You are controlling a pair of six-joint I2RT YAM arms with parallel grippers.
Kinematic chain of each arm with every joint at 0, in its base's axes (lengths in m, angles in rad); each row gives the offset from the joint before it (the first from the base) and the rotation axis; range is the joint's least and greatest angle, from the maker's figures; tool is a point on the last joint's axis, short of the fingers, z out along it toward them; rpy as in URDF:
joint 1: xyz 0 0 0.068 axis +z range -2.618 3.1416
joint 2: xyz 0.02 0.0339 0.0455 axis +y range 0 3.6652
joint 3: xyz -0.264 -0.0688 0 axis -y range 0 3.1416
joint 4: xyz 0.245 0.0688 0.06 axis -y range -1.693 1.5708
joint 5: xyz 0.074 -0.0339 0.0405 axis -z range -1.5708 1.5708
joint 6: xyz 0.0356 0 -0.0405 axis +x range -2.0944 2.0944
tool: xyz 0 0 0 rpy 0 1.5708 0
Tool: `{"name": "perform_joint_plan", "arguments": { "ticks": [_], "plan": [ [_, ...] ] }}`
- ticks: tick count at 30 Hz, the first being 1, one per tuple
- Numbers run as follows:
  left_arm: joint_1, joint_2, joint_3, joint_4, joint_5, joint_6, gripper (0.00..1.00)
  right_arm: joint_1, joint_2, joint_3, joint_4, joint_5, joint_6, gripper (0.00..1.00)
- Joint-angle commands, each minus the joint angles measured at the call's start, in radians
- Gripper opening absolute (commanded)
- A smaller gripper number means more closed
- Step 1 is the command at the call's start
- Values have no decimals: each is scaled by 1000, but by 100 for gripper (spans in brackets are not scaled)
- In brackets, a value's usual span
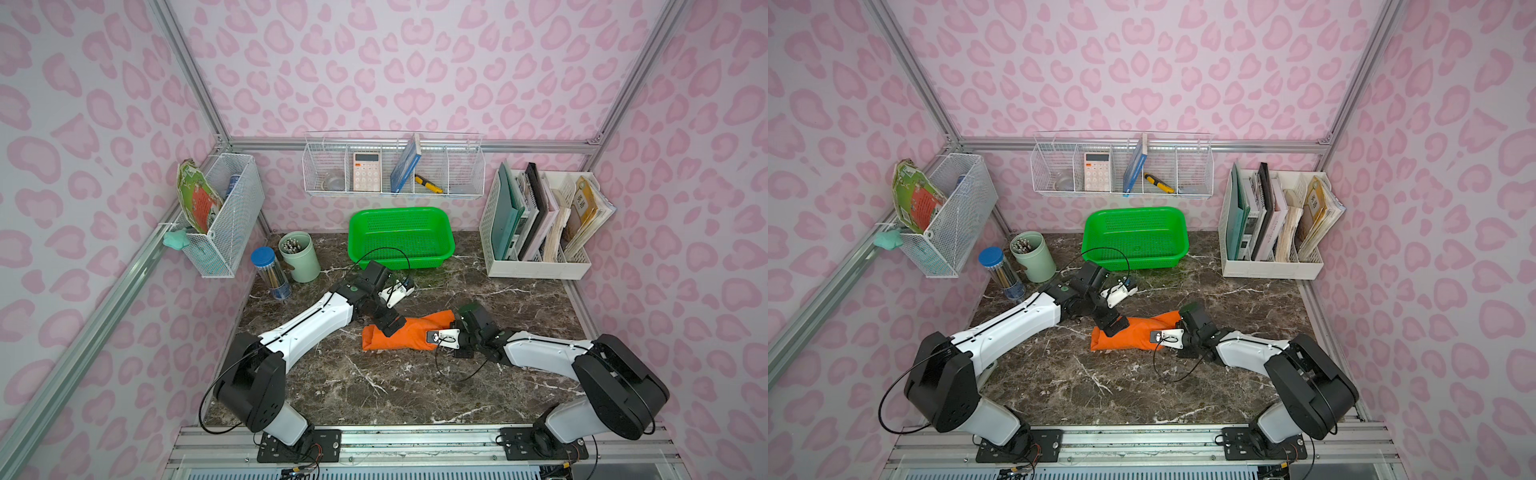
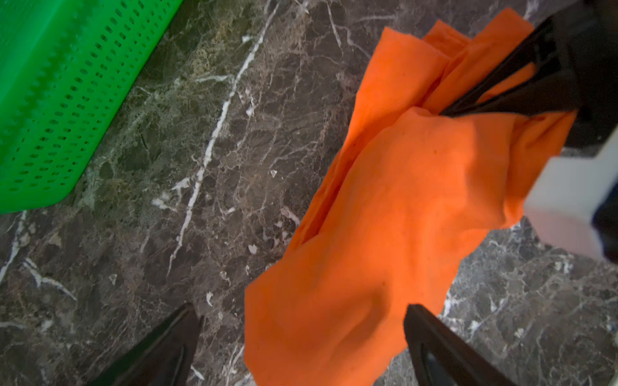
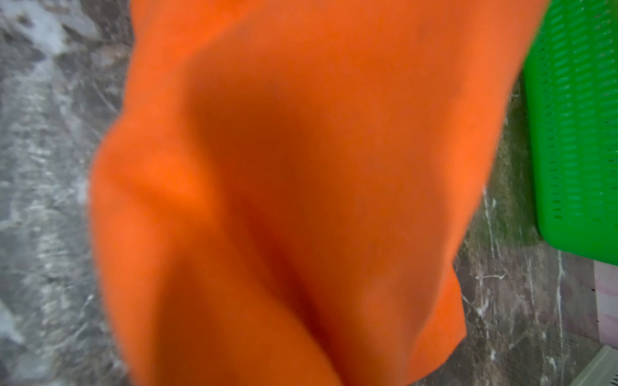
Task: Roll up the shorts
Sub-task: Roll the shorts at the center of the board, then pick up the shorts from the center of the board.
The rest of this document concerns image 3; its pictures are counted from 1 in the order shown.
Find white file organizer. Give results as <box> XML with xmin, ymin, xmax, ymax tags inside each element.
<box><xmin>571</xmin><ymin>346</ymin><xmax>618</xmax><ymax>386</ymax></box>

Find green plastic basket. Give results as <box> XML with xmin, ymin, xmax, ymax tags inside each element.
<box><xmin>524</xmin><ymin>0</ymin><xmax>617</xmax><ymax>264</ymax></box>

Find orange shorts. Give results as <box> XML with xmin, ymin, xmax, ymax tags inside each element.
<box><xmin>90</xmin><ymin>1</ymin><xmax>548</xmax><ymax>385</ymax></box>

